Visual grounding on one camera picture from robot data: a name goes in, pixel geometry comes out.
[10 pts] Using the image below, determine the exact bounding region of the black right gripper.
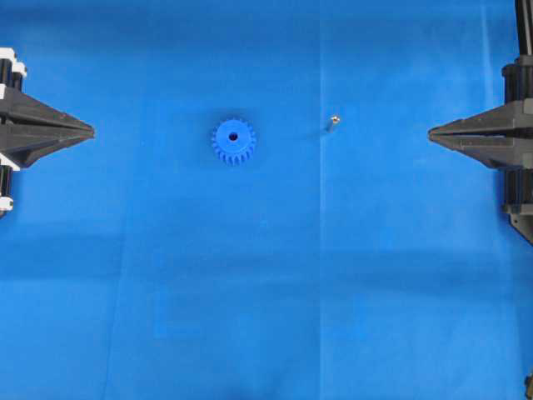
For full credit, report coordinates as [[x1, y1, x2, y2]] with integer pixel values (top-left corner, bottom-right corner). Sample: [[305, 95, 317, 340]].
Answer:
[[427, 56, 533, 246]]

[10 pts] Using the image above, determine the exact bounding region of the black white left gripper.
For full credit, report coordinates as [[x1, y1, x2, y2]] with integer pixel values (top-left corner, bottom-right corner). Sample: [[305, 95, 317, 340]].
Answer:
[[0, 46, 96, 219]]

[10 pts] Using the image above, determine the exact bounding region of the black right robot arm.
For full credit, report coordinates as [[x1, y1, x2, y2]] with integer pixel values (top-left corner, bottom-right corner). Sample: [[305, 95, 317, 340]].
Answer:
[[428, 1, 532, 243]]

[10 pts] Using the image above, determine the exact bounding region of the blue plastic small gear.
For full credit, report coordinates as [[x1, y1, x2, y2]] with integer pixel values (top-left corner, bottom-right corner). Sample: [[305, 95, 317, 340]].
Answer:
[[211, 117, 257, 166]]

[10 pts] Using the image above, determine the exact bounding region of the blue table mat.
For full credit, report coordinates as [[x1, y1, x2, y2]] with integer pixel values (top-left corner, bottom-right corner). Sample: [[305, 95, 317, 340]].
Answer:
[[1, 1, 532, 399]]

